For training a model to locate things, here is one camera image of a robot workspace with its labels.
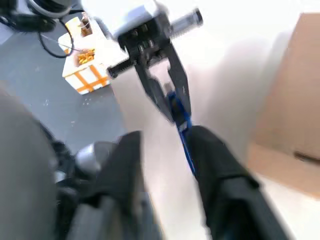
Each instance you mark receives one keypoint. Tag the white foam box orange tape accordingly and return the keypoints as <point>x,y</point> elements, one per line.
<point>85,75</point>

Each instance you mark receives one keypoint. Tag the silver rounded robot part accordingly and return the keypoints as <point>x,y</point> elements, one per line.
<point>86,156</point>

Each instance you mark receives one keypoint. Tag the brown cardboard box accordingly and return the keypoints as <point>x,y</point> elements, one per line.
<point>295,100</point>

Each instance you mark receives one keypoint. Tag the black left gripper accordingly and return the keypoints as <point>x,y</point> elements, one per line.
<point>147,37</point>

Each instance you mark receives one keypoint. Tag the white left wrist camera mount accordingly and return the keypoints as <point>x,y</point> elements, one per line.
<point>140,16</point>

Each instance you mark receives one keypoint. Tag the grey robot torso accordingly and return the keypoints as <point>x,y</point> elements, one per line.
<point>25,162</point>

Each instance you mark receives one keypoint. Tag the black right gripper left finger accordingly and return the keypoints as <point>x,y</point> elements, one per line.
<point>120,190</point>

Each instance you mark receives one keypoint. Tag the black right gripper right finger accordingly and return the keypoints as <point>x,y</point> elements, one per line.
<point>225,200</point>

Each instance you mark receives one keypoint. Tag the yellow fruit pile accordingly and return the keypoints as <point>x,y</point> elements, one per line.
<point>86,57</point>

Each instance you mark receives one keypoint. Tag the blue pen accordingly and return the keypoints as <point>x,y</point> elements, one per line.
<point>186,152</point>

